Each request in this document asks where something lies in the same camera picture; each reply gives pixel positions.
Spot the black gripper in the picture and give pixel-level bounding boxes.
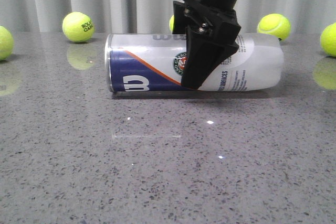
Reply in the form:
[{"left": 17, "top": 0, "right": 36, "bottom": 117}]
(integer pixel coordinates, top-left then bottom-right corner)
[{"left": 172, "top": 0, "right": 241, "bottom": 90}]

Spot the white blue tennis ball can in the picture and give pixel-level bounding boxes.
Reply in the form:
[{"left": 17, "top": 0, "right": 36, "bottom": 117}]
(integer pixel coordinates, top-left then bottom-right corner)
[{"left": 105, "top": 33, "right": 284, "bottom": 92}]

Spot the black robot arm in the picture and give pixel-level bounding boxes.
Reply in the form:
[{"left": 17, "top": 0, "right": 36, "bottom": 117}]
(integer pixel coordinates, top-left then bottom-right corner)
[{"left": 173, "top": 0, "right": 241, "bottom": 89}]

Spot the centre yellow tennis ball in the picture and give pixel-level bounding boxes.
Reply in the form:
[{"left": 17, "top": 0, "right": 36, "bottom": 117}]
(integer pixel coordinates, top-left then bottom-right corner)
[{"left": 169, "top": 15, "right": 174, "bottom": 32}]

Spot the Wilson yellow tennis ball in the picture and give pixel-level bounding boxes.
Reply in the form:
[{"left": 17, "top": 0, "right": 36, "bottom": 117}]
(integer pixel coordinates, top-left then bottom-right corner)
[{"left": 257, "top": 14, "right": 291, "bottom": 40}]

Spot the Roland Garros yellow tennis ball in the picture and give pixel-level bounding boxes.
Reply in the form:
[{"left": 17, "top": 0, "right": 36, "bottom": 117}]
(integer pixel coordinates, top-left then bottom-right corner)
[{"left": 62, "top": 12, "right": 95, "bottom": 42}]

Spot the far-right yellow tennis ball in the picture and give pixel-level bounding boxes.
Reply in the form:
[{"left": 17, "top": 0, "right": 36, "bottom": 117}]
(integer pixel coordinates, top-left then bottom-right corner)
[{"left": 320, "top": 23, "right": 336, "bottom": 57}]

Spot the far-left yellow tennis ball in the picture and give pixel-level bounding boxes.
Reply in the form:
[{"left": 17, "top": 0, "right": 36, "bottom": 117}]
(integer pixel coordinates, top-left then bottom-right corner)
[{"left": 0, "top": 26, "right": 14, "bottom": 61}]

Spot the grey pleated curtain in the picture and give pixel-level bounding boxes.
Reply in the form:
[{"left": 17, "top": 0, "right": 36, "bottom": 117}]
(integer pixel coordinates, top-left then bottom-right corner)
[{"left": 1, "top": 0, "right": 335, "bottom": 34}]

